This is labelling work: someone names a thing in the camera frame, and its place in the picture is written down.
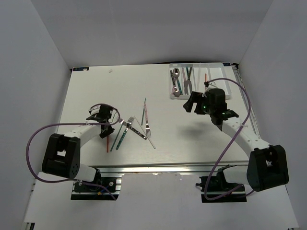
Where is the dark speckled handled fork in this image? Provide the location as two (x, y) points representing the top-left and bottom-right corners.
(118, 117), (147, 140)

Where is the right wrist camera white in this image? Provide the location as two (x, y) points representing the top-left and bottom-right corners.
(204, 81), (218, 91)

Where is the pink handled spoon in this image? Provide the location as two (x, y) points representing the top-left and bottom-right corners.
(172, 85), (181, 98)

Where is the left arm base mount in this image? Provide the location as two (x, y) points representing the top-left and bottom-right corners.
(71, 173), (122, 201)

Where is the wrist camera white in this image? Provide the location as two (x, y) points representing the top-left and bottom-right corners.
(88, 103), (101, 115)
(204, 81), (218, 91)

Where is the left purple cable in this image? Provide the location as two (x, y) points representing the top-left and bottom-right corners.
(25, 109), (120, 201)

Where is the dark handled spoon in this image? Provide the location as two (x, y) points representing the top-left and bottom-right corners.
(170, 70), (176, 87)

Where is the teal handled spoon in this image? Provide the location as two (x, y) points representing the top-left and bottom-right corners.
(173, 68), (183, 95)

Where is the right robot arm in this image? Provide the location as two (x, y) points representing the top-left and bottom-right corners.
(183, 89), (289, 192)

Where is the pink handled fork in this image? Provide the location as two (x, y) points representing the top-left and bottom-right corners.
(144, 104), (151, 137)

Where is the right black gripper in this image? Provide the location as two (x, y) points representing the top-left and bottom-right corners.
(183, 92), (214, 116)

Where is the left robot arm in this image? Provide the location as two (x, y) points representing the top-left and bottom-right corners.
(41, 103), (120, 191)

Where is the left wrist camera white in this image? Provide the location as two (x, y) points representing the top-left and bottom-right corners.
(88, 103), (101, 115)

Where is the teal handled fork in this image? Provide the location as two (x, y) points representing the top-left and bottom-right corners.
(116, 116), (134, 150)

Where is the white divided utensil tray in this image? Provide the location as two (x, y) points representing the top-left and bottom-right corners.
(169, 63), (231, 100)

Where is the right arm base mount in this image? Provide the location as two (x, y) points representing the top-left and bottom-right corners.
(195, 176), (247, 203)

